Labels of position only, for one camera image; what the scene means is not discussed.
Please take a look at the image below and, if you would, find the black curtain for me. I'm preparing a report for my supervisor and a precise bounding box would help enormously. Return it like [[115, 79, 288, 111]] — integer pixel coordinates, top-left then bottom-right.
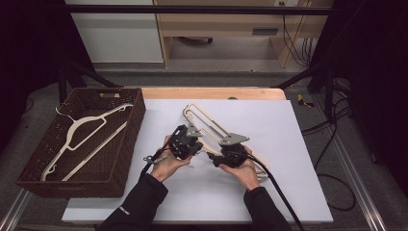
[[0, 0, 94, 152], [310, 0, 408, 196]]

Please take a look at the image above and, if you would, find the brown wicker basket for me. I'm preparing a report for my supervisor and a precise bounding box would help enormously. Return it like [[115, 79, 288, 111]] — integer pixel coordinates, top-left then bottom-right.
[[14, 87, 147, 198]]

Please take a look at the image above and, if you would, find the black horizontal frame bar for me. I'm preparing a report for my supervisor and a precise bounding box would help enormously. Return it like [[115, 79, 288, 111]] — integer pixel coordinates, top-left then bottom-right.
[[65, 4, 333, 16]]

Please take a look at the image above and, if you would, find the beige plastic clothes hanger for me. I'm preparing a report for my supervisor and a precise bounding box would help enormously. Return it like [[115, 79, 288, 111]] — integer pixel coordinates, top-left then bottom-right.
[[182, 102, 270, 183], [40, 102, 134, 183]]

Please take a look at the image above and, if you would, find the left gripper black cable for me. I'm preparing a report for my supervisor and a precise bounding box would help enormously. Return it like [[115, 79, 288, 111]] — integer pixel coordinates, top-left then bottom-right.
[[140, 124, 187, 176]]

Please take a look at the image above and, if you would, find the person's right hand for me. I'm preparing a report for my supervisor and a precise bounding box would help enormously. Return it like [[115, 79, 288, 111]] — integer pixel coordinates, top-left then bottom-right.
[[219, 147, 261, 192]]

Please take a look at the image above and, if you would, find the beige wooden desk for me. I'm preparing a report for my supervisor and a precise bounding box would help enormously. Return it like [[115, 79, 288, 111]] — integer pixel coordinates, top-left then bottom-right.
[[153, 0, 335, 70]]

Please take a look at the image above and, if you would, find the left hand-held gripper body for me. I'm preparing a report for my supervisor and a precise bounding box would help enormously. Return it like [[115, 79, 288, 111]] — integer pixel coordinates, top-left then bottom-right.
[[168, 121, 204, 158]]

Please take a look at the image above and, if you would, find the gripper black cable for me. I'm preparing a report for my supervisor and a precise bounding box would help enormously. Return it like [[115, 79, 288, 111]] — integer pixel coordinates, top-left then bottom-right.
[[244, 153, 306, 231], [140, 124, 187, 176]]

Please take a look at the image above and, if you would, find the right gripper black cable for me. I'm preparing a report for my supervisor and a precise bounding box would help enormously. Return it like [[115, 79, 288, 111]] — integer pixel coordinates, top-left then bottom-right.
[[244, 153, 306, 231]]

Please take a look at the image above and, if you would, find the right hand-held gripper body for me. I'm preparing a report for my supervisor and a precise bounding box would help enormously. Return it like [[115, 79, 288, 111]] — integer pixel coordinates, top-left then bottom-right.
[[218, 133, 250, 169]]

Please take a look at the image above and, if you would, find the person's left hand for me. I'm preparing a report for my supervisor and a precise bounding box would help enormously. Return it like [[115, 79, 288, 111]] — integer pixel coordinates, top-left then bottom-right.
[[150, 135, 193, 183]]

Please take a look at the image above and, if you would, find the black metal stand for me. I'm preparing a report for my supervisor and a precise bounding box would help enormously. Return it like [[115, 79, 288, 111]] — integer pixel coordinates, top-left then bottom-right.
[[272, 60, 339, 120], [57, 60, 123, 104]]

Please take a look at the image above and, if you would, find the black floor cable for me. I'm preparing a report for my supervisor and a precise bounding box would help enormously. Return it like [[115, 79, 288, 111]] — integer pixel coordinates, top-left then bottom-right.
[[301, 95, 358, 213]]

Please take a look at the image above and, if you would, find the white power strip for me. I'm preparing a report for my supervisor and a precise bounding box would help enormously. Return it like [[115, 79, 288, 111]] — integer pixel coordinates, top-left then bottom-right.
[[273, 0, 300, 8]]

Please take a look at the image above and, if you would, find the black desk cable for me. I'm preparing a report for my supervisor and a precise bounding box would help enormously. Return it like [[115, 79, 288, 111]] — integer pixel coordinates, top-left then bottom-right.
[[281, 13, 310, 67]]

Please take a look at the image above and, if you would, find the yellow and black tape piece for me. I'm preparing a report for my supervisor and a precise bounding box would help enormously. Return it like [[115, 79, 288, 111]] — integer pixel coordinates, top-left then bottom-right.
[[296, 93, 316, 109]]

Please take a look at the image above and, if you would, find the white cabinet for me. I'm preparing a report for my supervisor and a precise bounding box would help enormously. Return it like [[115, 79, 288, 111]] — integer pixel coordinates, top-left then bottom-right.
[[64, 0, 165, 64]]

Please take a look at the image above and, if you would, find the aluminium frame rail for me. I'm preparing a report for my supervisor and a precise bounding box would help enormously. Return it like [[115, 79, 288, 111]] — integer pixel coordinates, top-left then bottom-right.
[[312, 95, 390, 231], [0, 188, 34, 231]]

